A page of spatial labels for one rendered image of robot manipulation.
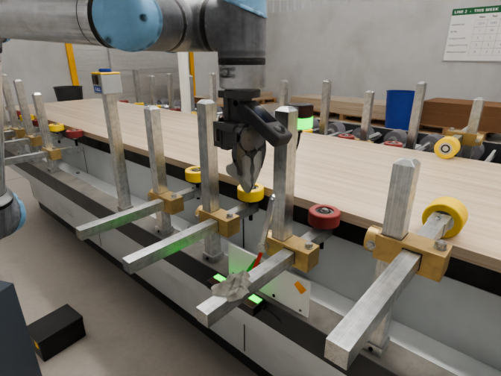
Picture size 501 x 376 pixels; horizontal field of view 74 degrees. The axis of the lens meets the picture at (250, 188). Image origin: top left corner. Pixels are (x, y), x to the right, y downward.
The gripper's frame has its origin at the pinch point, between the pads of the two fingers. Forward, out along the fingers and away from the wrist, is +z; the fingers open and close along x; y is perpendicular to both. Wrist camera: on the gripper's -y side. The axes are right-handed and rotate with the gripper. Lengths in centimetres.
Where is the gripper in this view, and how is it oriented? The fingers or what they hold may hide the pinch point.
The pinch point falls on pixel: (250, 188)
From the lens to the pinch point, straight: 71.3
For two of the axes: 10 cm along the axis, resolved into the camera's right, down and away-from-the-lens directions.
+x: -6.6, 2.7, -7.0
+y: -7.5, -2.4, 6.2
